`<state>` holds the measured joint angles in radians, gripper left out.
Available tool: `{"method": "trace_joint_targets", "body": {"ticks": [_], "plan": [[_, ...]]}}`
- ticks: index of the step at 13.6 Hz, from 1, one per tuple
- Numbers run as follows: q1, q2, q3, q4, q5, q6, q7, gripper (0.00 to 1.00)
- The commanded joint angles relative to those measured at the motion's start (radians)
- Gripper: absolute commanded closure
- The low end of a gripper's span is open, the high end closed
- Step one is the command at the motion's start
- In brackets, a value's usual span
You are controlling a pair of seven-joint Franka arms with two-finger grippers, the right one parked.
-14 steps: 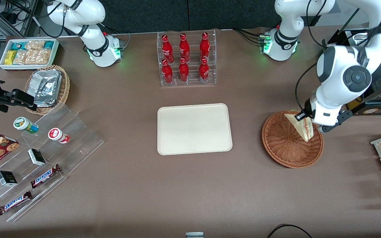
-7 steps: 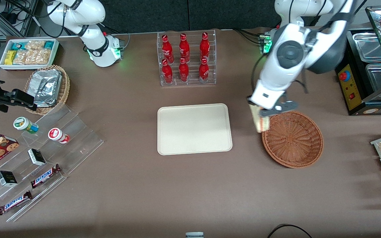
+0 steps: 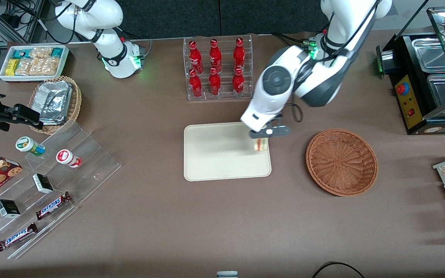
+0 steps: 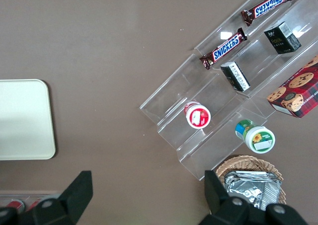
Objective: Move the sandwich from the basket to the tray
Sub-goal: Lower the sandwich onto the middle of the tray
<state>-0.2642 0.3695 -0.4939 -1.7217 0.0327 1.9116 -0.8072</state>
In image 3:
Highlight light wicker basket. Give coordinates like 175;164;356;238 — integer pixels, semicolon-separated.
27;76;82;135

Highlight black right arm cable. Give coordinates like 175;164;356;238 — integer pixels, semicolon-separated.
6;0;80;45

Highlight cream plastic tray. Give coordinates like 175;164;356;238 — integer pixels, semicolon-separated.
183;120;272;182

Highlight clear acrylic bottle rack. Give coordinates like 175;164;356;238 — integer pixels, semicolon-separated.
183;35;253;101

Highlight round brown wicker basket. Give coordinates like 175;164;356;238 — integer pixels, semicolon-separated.
306;129;378;197

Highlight clear bag of nuts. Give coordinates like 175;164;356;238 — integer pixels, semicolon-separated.
15;58;34;76
30;57;60;76
29;47;53;59

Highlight black floor cable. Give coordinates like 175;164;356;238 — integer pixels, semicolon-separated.
311;262;366;278

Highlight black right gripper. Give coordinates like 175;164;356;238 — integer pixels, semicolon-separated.
0;85;44;132

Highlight red lid yogurt cup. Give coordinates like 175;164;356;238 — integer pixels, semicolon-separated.
56;149;82;168

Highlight silver foil packages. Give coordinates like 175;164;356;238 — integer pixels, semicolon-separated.
37;81;73;125

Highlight clear acrylic step display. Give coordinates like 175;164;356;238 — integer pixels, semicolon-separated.
0;122;122;260

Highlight red cola bottle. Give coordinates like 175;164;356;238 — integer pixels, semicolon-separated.
233;37;246;72
232;67;245;97
209;39;222;73
189;69;203;98
189;40;204;75
209;68;221;97

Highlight yellow snack packet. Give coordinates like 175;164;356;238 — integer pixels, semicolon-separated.
5;59;20;76

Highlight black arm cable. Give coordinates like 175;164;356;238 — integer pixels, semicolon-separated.
6;0;80;45
291;0;381;123

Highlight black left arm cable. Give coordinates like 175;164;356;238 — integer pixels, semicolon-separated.
291;0;381;123

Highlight white rectangular snack bin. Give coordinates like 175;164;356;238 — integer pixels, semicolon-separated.
0;45;70;83

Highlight black hot food case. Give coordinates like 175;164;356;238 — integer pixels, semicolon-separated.
376;6;445;136

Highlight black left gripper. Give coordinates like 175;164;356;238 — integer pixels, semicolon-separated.
250;124;291;149

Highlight small black box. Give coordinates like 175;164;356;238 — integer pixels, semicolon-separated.
32;173;54;194
0;199;21;219

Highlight aluminium frame shelf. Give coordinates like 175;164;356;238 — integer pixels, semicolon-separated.
0;0;47;45

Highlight green lid yogurt cup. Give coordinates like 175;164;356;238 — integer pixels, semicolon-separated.
15;136;46;157

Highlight snickers bar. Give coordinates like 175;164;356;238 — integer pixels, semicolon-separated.
0;222;38;252
36;192;72;220

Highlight black base cables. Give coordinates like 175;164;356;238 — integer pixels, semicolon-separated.
272;33;311;50

